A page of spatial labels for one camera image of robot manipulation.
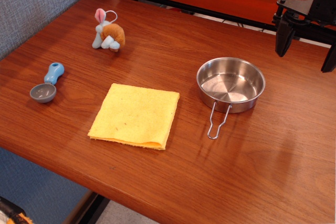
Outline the orange fuzzy object at corner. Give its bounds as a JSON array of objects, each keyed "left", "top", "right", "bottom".
[{"left": 1, "top": 197, "right": 33, "bottom": 224}]

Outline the stainless steel pan with handle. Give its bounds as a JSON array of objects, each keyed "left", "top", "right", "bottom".
[{"left": 196, "top": 57, "right": 266, "bottom": 140}]

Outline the plush bunny toy with carrot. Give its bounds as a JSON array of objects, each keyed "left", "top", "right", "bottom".
[{"left": 91, "top": 8, "right": 125, "bottom": 52}]

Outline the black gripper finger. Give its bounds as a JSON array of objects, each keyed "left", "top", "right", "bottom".
[
  {"left": 275, "top": 15, "right": 295, "bottom": 57},
  {"left": 321, "top": 44, "right": 336, "bottom": 73}
]

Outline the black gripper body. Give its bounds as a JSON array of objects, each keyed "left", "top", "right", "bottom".
[{"left": 272, "top": 0, "right": 335, "bottom": 26}]

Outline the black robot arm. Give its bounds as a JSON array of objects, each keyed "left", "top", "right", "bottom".
[{"left": 272, "top": 0, "right": 335, "bottom": 73}]

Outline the folded yellow cloth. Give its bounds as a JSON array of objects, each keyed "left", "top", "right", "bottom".
[{"left": 88, "top": 83, "right": 180, "bottom": 150}]

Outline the blue and grey measuring scoop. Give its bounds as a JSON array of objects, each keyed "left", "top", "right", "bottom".
[{"left": 29, "top": 62, "right": 65, "bottom": 103}]

